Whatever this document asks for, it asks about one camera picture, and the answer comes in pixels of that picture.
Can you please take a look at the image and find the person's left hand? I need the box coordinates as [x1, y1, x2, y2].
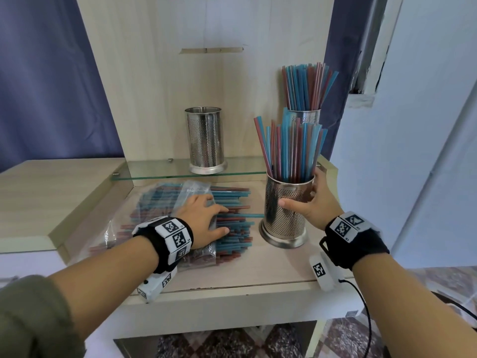
[174, 194, 230, 251]

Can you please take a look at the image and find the person's right hand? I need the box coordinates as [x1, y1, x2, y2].
[278, 167, 345, 231]

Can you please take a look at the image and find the perforated metal holder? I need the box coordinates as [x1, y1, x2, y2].
[259, 171, 317, 249]
[287, 108, 322, 125]
[185, 106, 228, 175]

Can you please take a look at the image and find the person's left forearm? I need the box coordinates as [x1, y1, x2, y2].
[46, 235, 164, 355]

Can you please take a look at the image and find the person's right forearm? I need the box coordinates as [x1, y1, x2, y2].
[350, 253, 477, 358]

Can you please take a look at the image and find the pile of loose straws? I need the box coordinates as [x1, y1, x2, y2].
[89, 182, 265, 265]

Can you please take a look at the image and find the black wristband with marker tags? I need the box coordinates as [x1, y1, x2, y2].
[132, 216, 194, 274]
[320, 211, 390, 270]

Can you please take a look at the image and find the bunch of upright straws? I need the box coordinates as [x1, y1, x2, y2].
[281, 62, 340, 112]
[254, 107, 328, 184]

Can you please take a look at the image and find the clear plastic bag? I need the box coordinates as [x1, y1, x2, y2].
[89, 180, 218, 269]

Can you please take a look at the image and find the glass shelf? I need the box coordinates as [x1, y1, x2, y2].
[111, 156, 269, 182]

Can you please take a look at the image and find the blue curtain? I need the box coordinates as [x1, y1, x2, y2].
[320, 0, 375, 161]
[0, 0, 125, 174]

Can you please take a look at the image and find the light wooden cabinet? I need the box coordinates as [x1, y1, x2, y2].
[0, 0, 369, 358]

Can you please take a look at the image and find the olive green sleeve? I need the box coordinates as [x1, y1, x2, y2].
[0, 275, 86, 358]

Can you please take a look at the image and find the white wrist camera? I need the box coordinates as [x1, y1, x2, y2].
[309, 253, 345, 292]
[136, 266, 177, 303]

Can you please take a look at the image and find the thin black cable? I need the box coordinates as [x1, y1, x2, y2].
[337, 279, 373, 358]

